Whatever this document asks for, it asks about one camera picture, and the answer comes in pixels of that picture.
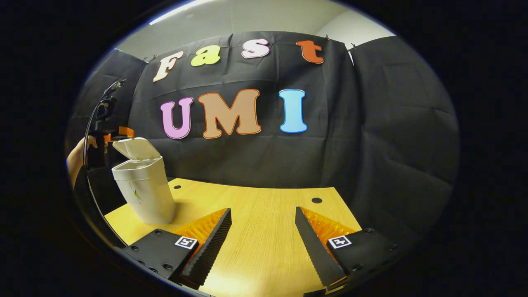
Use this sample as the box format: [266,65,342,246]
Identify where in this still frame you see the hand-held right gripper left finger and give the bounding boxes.
[123,208,232,289]

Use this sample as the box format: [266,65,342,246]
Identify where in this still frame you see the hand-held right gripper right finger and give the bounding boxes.
[295,206,404,289]

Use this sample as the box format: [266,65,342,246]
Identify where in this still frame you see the white desktop garbage bin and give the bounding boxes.
[111,137,177,225]

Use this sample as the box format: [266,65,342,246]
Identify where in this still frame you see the wooden desktop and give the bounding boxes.
[104,178,363,297]

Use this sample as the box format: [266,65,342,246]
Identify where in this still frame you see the black backdrop cloth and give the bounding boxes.
[66,31,460,244]

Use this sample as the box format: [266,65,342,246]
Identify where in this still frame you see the ceiling light panel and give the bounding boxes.
[148,0,216,26]

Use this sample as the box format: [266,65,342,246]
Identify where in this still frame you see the black cable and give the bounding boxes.
[82,89,121,248]

